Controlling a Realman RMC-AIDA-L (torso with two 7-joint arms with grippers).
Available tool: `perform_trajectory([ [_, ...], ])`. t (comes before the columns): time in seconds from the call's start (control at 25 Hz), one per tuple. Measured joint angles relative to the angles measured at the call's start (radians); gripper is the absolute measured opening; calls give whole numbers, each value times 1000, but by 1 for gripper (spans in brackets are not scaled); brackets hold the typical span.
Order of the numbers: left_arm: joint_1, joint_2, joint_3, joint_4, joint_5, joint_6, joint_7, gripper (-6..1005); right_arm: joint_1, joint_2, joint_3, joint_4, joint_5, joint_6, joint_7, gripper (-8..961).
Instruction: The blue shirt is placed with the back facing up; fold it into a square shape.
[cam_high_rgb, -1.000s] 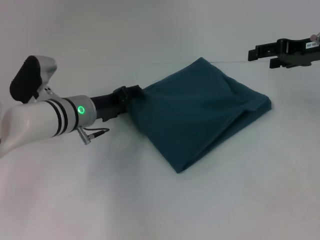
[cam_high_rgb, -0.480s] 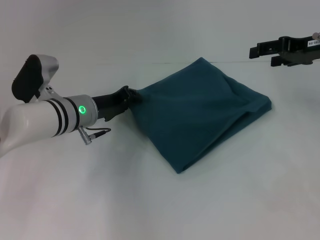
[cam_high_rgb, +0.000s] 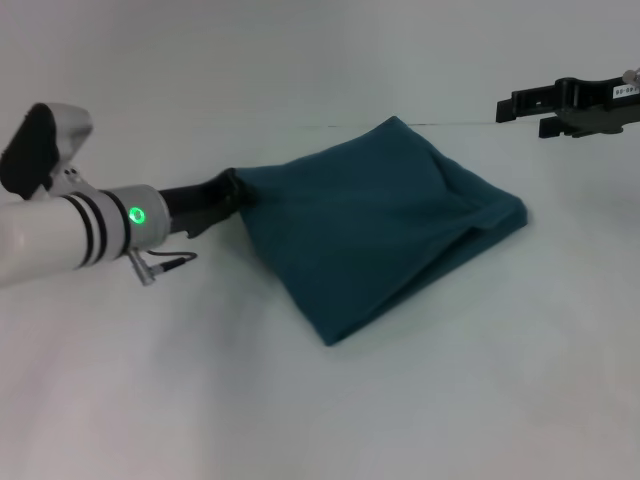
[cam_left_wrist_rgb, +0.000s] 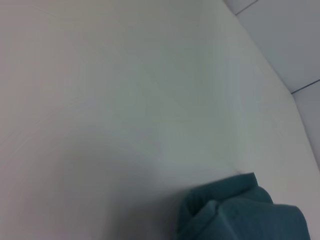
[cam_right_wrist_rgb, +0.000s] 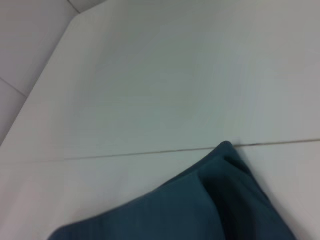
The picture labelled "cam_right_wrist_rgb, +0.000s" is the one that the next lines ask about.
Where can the blue t-shirt with white print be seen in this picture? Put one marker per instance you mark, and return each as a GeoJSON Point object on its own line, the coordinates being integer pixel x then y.
{"type": "Point", "coordinates": [187, 205]}

